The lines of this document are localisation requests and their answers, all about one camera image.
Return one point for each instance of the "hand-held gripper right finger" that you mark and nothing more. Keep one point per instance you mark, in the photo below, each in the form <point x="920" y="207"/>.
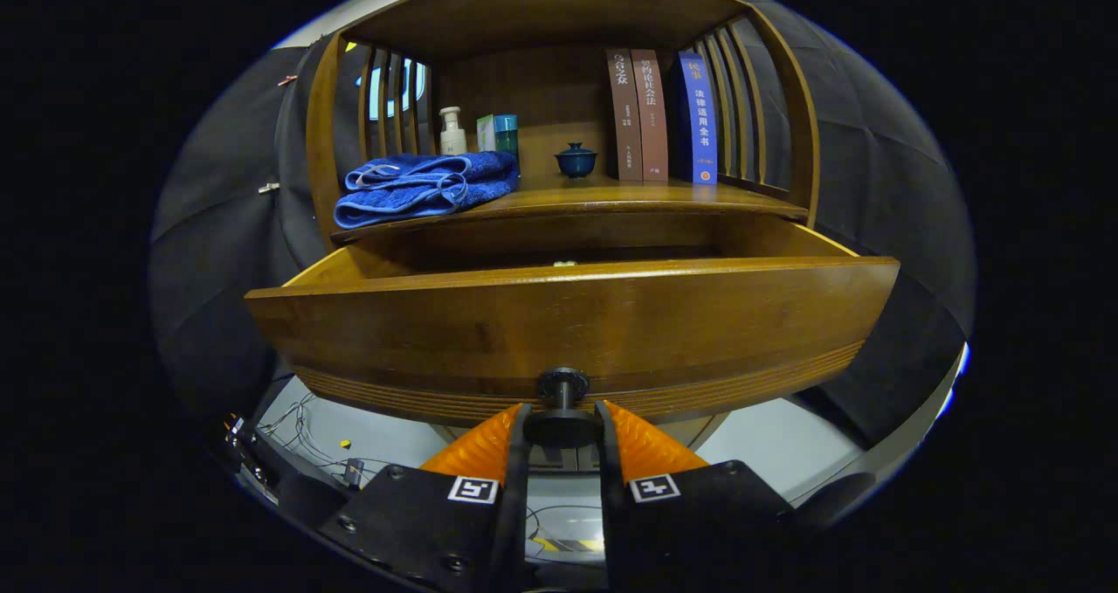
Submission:
<point x="611" y="523"/>

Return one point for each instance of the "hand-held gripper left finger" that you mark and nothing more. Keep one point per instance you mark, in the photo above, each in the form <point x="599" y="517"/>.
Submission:
<point x="515" y="523"/>

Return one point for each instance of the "wooden drawer with black knob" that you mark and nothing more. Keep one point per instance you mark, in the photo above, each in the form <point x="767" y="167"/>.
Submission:
<point x="568" y="322"/>

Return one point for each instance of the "wooden countertop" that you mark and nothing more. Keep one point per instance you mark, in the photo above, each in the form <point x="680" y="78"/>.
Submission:
<point x="611" y="196"/>

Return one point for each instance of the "wooden cabinet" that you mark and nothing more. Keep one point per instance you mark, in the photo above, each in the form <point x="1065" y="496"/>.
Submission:
<point x="541" y="8"/>

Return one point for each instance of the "folded blue towel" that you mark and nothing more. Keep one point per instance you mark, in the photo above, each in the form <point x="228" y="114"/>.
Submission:
<point x="410" y="191"/>

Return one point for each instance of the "dark blue lidded teacup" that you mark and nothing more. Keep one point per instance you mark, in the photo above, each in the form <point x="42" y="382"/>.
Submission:
<point x="576" y="163"/>

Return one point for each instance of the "teal bottle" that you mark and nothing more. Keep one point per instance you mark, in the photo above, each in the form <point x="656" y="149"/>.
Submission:
<point x="506" y="134"/>

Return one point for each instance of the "white pump bottle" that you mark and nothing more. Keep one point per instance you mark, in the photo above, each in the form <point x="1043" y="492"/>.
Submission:
<point x="452" y="139"/>

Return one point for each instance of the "white and green box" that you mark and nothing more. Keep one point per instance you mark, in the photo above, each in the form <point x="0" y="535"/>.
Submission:
<point x="486" y="134"/>

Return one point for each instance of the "dark brown book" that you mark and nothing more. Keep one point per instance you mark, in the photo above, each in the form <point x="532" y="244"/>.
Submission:
<point x="624" y="113"/>

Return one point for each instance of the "reddish brown book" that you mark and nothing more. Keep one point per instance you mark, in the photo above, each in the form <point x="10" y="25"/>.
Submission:
<point x="651" y="113"/>

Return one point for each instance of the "blue book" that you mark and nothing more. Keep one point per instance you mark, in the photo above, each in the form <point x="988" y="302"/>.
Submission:
<point x="701" y="113"/>

